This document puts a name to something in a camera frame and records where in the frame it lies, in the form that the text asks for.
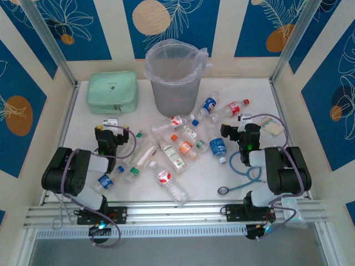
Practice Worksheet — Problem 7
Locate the blue label white cap bottle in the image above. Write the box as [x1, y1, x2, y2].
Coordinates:
[207, 123, 229, 165]

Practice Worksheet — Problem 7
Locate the red label red cap bottle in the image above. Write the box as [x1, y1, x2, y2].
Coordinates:
[210, 98, 250, 122]

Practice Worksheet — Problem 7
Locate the clear bottle white pink label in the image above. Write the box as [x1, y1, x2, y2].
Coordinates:
[134, 140, 160, 170]

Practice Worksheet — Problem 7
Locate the blue label cola bottle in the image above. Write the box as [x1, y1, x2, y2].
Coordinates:
[193, 90, 222, 127]

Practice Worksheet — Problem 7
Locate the clear bottle white green label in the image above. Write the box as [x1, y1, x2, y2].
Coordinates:
[181, 125, 209, 153]

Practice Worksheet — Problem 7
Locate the square bottle green white label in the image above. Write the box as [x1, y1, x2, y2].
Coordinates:
[157, 138, 187, 175]

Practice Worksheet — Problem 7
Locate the large red white label bottle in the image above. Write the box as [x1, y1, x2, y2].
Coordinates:
[149, 161, 191, 207]

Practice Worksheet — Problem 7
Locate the translucent grey plastic bin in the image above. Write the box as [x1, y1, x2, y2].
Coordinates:
[145, 38, 209, 119]

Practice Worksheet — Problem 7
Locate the clear plastic bin liner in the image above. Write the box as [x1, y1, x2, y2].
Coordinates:
[145, 38, 214, 84]

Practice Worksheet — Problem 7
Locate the white gauze packet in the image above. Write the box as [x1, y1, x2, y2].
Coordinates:
[259, 116, 285, 137]

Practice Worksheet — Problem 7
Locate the orange label orange cap bottle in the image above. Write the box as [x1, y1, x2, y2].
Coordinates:
[170, 134, 199, 161]

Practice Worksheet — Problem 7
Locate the mint green zipper pouch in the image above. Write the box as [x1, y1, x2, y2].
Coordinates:
[85, 70, 139, 115]

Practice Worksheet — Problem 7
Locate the small red white label bottle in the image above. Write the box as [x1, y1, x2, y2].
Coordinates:
[150, 114, 195, 136]

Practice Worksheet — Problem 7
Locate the blue tube stethoscope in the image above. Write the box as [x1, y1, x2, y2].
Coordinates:
[217, 151, 271, 196]

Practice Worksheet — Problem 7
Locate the teal item in plastic bag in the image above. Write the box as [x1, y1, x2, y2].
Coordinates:
[280, 198, 308, 229]

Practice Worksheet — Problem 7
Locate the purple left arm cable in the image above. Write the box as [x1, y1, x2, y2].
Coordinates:
[60, 124, 137, 248]

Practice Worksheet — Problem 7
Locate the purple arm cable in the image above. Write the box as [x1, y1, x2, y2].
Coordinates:
[60, 124, 137, 248]
[248, 112, 305, 239]

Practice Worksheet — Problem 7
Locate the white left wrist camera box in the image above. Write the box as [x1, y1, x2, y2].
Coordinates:
[102, 118, 119, 130]

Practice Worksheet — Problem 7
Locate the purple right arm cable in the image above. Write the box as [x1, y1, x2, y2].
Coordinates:
[248, 112, 305, 239]

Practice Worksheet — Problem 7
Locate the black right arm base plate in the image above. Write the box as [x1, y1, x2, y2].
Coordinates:
[221, 203, 277, 222]

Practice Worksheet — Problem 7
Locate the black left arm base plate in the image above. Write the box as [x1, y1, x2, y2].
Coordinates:
[77, 206, 128, 225]

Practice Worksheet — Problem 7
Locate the thin white wire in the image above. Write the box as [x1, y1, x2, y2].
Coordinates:
[51, 191, 78, 231]

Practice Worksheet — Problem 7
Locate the aluminium mounting rail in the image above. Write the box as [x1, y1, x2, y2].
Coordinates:
[23, 199, 329, 230]

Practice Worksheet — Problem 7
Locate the aluminium frame post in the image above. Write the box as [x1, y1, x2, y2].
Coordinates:
[21, 0, 80, 86]
[270, 0, 324, 84]

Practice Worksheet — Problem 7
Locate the white slotted cable duct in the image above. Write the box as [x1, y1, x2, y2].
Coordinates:
[35, 224, 247, 241]

